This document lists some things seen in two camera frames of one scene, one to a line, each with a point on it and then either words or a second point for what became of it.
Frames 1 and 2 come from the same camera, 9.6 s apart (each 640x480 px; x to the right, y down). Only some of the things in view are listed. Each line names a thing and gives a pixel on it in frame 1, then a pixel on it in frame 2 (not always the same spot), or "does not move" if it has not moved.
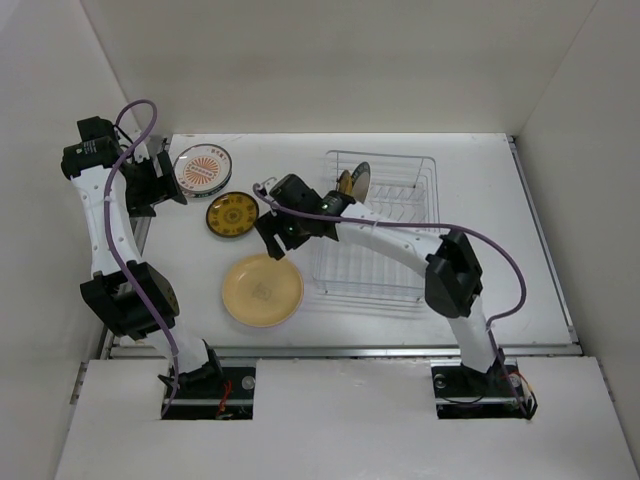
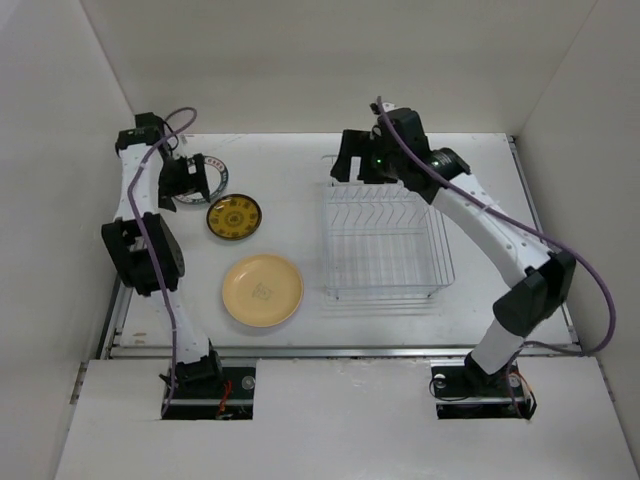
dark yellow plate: x=232 y=214 does not move
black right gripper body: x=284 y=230 → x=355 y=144
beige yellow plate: x=261 y=291 does not move
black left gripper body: x=144 y=187 → x=174 y=177
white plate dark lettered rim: x=361 y=177 → x=217 y=179
